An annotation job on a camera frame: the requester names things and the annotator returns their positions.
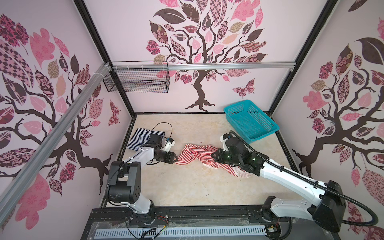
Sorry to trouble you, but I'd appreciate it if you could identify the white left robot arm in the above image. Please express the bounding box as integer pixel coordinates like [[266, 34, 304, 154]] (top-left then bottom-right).
[[105, 134, 178, 215]]

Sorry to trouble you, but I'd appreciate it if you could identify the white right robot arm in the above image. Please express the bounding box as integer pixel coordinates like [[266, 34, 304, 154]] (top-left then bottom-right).
[[212, 134, 346, 233]]

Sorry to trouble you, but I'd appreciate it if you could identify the red white striped tank top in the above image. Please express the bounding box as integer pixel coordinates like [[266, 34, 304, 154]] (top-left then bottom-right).
[[176, 144, 252, 178]]

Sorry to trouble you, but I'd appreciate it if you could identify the black corrugated cable conduit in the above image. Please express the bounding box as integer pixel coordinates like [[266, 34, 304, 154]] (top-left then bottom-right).
[[229, 130, 379, 227]]

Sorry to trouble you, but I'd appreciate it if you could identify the aluminium rail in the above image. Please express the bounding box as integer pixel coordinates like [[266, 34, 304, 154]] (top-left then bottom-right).
[[113, 62, 296, 71], [1, 63, 110, 224]]

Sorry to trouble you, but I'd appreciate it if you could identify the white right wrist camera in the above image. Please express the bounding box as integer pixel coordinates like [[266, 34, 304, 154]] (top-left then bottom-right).
[[220, 134, 230, 152]]

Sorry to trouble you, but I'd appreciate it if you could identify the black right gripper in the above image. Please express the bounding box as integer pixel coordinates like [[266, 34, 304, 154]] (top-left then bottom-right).
[[209, 148, 242, 167]]

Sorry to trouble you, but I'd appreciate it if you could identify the blue white striped tank top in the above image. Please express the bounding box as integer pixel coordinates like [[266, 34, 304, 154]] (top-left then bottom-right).
[[127, 128, 165, 151]]

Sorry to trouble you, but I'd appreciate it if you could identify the black corner frame post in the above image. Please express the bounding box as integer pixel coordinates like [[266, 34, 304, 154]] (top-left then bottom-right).
[[74, 0, 136, 118], [267, 0, 340, 117]]

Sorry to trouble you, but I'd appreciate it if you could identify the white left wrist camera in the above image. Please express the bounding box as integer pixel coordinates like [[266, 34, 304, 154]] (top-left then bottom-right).
[[162, 138, 175, 153]]

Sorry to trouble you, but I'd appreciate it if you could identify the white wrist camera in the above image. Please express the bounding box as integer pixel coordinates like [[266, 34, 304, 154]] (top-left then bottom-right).
[[220, 134, 230, 152], [162, 138, 175, 153]]

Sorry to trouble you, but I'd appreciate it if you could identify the teal plastic basket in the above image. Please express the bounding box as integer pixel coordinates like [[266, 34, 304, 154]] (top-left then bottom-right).
[[224, 100, 280, 144]]

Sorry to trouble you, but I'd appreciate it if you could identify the aluminium rail back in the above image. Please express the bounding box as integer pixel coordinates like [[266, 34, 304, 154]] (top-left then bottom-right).
[[113, 62, 296, 71]]

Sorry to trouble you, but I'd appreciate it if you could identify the black corner frame post left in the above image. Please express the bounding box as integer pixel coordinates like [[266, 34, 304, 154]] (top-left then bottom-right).
[[74, 0, 136, 118]]

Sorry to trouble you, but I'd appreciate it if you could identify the black wire mesh basket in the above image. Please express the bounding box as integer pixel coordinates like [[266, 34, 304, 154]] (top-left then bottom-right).
[[103, 60, 171, 94]]

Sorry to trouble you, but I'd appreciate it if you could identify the black corner frame post right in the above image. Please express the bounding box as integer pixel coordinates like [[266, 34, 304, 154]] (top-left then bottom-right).
[[267, 0, 340, 117]]

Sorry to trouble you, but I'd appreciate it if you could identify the white slotted cable duct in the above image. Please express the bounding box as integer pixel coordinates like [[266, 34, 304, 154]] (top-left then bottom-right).
[[93, 226, 267, 240]]

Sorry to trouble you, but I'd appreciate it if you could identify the aluminium rail left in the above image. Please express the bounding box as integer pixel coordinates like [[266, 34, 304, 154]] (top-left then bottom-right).
[[1, 63, 110, 224]]

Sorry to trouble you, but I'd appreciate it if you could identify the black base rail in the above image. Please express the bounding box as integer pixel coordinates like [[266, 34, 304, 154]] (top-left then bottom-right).
[[86, 205, 289, 227]]

